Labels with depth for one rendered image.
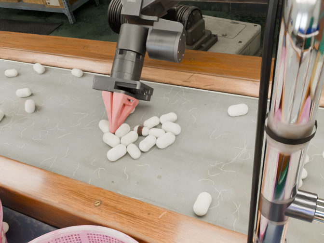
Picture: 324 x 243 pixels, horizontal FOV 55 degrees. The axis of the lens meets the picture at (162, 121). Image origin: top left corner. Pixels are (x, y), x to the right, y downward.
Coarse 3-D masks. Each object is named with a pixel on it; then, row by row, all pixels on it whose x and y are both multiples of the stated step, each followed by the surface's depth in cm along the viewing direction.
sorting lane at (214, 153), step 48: (0, 96) 77; (48, 96) 74; (96, 96) 71; (192, 96) 66; (240, 96) 64; (0, 144) 64; (48, 144) 62; (96, 144) 60; (192, 144) 56; (240, 144) 54; (144, 192) 50; (192, 192) 49; (240, 192) 47; (288, 240) 41
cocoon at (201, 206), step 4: (204, 192) 46; (200, 196) 46; (204, 196) 45; (208, 196) 46; (196, 200) 46; (200, 200) 45; (204, 200) 45; (208, 200) 45; (196, 204) 45; (200, 204) 44; (204, 204) 45; (208, 204) 45; (196, 208) 44; (200, 208) 44; (204, 208) 44; (196, 212) 45; (200, 212) 44; (204, 212) 44
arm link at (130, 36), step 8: (128, 24) 58; (136, 24) 60; (120, 32) 59; (128, 32) 58; (136, 32) 58; (144, 32) 58; (120, 40) 58; (128, 40) 57; (136, 40) 58; (144, 40) 59; (120, 48) 58; (128, 48) 57; (136, 48) 58; (144, 48) 59; (136, 56) 59; (144, 56) 60
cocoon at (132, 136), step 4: (132, 132) 58; (124, 136) 57; (128, 136) 57; (132, 136) 57; (136, 136) 58; (124, 140) 57; (128, 140) 57; (132, 140) 57; (124, 144) 57; (128, 144) 57
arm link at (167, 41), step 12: (132, 0) 57; (132, 12) 56; (144, 24) 60; (156, 24) 57; (168, 24) 57; (180, 24) 56; (156, 36) 56; (168, 36) 56; (180, 36) 55; (156, 48) 56; (168, 48) 56; (180, 48) 57; (168, 60) 58; (180, 60) 59
